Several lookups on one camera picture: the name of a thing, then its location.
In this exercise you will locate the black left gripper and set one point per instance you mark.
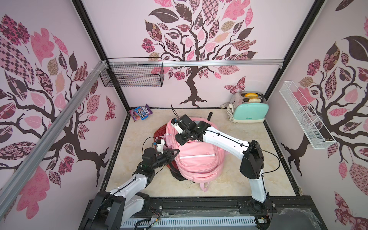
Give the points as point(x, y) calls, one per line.
point(167, 154)

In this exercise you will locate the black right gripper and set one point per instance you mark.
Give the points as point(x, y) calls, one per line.
point(182, 134)

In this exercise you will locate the red backpack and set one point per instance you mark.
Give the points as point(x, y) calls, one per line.
point(158, 135)

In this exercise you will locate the pink backpack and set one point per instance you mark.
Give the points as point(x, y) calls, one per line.
point(204, 179)

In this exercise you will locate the black backpack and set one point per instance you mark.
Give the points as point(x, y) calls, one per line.
point(195, 157)

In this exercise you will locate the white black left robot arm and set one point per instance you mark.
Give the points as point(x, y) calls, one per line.
point(108, 210)

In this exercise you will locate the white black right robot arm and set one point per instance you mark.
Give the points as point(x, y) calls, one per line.
point(250, 153)

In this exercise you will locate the blue M&M's candy bag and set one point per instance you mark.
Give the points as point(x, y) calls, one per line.
point(139, 111)

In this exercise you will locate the pink red candy bag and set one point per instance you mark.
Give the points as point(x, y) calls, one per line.
point(133, 115)

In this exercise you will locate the purple Skittles candy bag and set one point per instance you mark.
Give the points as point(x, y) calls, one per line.
point(147, 110)

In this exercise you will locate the mint green toaster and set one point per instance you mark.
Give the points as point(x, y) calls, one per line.
point(249, 107)

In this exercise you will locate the aluminium rail back wall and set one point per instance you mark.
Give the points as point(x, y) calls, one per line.
point(250, 62)

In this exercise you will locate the black wire basket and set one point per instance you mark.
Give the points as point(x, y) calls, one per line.
point(134, 72)

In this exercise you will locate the white slotted cable duct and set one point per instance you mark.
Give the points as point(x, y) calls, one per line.
point(176, 223)

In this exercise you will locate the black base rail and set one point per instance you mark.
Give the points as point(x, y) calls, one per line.
point(242, 204)

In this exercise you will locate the white wire shelf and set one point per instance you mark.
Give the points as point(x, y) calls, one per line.
point(310, 122)

